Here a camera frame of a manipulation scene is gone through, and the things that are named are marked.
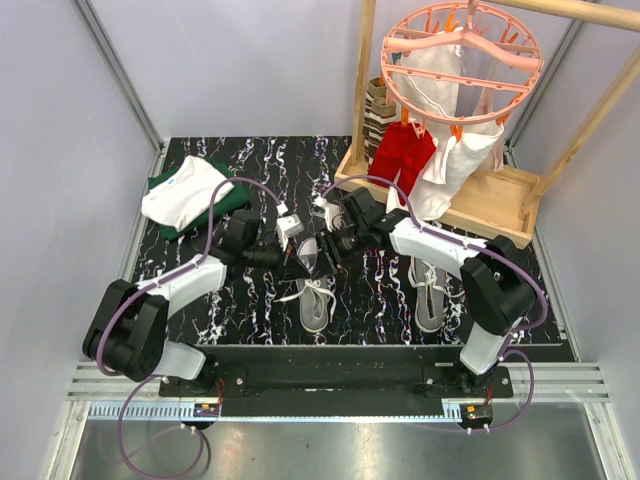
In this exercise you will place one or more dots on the white shoelace of sneaker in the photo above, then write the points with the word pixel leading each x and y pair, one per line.
pixel 317 303

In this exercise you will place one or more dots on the wooden drying rack frame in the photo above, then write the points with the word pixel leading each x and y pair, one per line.
pixel 504 202

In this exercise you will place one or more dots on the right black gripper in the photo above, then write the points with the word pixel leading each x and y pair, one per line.
pixel 329 257

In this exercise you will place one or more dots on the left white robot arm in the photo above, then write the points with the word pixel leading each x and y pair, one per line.
pixel 127 336

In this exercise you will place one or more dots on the grey sneaker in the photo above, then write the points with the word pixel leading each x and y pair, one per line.
pixel 429 282
pixel 307 251

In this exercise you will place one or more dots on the red hanging garment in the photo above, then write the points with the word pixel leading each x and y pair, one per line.
pixel 403 154

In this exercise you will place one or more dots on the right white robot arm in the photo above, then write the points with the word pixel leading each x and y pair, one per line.
pixel 498 292

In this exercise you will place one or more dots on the brown striped sock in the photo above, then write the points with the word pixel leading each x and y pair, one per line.
pixel 380 112

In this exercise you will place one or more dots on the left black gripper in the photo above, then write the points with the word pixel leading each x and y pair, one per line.
pixel 292 269

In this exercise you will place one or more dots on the white hanging cloth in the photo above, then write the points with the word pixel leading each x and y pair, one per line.
pixel 455 158

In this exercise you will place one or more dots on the white folded shirt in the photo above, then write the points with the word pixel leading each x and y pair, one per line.
pixel 185 195

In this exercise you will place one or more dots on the pink round clothes hanger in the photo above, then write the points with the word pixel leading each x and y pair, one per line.
pixel 503 62

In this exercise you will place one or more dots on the aluminium rail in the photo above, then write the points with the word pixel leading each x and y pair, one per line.
pixel 121 398

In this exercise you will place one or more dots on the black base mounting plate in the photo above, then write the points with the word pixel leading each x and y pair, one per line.
pixel 340 384

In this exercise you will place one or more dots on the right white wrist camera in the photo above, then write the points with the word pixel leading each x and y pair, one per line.
pixel 331 214

